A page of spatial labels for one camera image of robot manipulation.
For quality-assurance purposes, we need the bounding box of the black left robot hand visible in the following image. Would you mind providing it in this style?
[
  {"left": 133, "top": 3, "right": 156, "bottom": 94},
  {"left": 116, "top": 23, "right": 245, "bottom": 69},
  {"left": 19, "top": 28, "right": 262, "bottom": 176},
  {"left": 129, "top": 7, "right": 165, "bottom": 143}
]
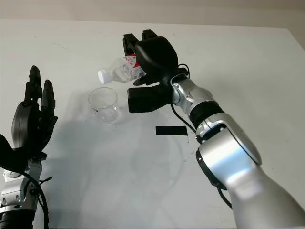
[{"left": 11, "top": 65, "right": 59, "bottom": 158}]

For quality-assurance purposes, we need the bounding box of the clear water bottle white cap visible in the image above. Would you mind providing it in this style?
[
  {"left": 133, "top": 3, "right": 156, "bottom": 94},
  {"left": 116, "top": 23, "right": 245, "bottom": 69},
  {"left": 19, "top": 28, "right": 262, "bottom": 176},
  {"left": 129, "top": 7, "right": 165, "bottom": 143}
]
[{"left": 97, "top": 54, "right": 147, "bottom": 84}]

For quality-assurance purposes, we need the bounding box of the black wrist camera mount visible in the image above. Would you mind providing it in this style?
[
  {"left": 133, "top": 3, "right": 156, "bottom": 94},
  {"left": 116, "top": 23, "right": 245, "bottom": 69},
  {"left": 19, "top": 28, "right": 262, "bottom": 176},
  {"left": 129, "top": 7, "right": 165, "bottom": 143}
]
[
  {"left": 0, "top": 133, "right": 48, "bottom": 173},
  {"left": 127, "top": 85, "right": 173, "bottom": 114}
]

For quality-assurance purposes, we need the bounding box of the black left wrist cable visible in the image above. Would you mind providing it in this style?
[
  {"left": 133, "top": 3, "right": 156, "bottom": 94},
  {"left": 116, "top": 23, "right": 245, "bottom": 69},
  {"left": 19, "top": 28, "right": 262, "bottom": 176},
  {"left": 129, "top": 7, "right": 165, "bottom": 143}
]
[{"left": 22, "top": 171, "right": 53, "bottom": 229}]

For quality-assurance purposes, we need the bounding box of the black tape strip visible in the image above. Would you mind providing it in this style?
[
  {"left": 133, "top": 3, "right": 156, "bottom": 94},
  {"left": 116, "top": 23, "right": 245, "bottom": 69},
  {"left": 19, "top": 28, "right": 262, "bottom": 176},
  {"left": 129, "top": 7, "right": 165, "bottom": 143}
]
[{"left": 155, "top": 126, "right": 188, "bottom": 137}]

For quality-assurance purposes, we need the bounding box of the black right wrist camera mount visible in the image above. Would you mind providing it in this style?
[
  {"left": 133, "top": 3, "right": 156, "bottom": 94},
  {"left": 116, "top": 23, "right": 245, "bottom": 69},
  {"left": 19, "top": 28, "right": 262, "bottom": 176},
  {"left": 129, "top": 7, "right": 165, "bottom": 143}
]
[{"left": 127, "top": 85, "right": 173, "bottom": 114}]

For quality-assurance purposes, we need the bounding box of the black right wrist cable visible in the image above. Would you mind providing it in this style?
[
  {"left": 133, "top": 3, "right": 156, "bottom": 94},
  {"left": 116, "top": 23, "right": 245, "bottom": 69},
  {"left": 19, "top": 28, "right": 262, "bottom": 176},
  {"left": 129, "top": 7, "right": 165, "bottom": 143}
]
[{"left": 170, "top": 62, "right": 233, "bottom": 210}]

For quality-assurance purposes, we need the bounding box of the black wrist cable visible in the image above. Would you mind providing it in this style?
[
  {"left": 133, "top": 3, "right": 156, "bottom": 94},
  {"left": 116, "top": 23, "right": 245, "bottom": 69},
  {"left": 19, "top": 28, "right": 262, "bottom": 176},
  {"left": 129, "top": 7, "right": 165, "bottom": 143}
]
[
  {"left": 170, "top": 62, "right": 233, "bottom": 210},
  {"left": 22, "top": 171, "right": 53, "bottom": 229}
]

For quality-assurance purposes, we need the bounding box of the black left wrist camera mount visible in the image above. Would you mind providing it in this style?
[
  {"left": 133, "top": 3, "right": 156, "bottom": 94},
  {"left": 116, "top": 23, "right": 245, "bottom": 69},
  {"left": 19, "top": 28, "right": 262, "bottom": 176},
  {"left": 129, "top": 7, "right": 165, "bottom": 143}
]
[{"left": 0, "top": 133, "right": 48, "bottom": 173}]

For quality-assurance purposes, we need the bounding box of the clear plastic cup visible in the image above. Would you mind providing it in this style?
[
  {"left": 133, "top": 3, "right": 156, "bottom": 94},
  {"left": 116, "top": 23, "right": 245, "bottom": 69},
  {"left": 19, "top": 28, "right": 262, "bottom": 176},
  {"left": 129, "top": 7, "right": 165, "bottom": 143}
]
[{"left": 88, "top": 87, "right": 119, "bottom": 125}]

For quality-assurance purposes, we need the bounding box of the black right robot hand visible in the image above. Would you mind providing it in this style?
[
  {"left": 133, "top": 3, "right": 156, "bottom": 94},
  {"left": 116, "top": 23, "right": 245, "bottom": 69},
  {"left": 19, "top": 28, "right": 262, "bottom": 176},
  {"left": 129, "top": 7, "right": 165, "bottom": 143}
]
[{"left": 122, "top": 29, "right": 189, "bottom": 87}]

